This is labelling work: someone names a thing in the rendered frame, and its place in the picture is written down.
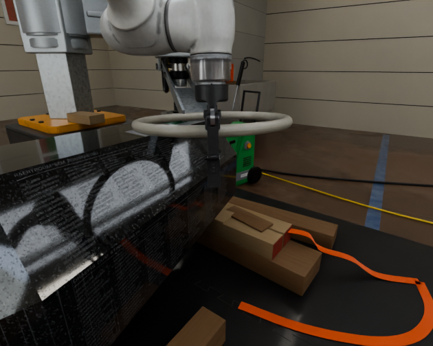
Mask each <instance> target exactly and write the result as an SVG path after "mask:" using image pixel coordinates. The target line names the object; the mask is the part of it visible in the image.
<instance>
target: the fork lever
mask: <svg viewBox="0 0 433 346"><path fill-rule="evenodd" d="M161 69H162V71H163V73H164V78H165V79H166V81H167V83H168V87H169V89H170V92H171V94H172V97H173V99H174V102H175V105H176V107H177V110H178V112H179V113H182V114H185V113H195V112H203V110H207V102H196V100H195V85H197V83H196V82H192V80H191V73H190V71H189V70H188V69H190V63H188V68H187V66H186V65H185V71H187V72H188V78H187V81H188V83H189V85H190V87H191V88H175V85H174V84H173V81H172V79H171V77H170V74H169V72H168V70H167V69H172V65H165V63H164V61H163V60H162V64H161ZM193 121H205V120H204V119H197V120H188V121H182V122H193Z"/></svg>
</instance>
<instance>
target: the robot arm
mask: <svg viewBox="0 0 433 346"><path fill-rule="evenodd" d="M107 2H108V6H107V8H106V9H105V11H104V12H103V13H102V16H101V17H100V31H101V33H102V36H103V38H104V40H105V41H106V43H107V44H108V45H109V46H110V47H111V48H112V49H114V50H116V51H118V52H120V53H123V54H128V55H132V56H160V55H166V54H171V53H177V52H183V53H189V54H190V68H191V80H192V82H197V85H195V100H196V102H207V110H203V117H204V119H205V129H206V130H207V132H208V158H205V161H207V168H208V187H220V186H221V178H220V156H219V153H221V150H219V130H220V118H221V110H217V102H226V101H228V84H225V82H229V81H230V80H231V78H230V72H231V69H232V46H233V42H234V34H235V15H234V1H233V0H107Z"/></svg>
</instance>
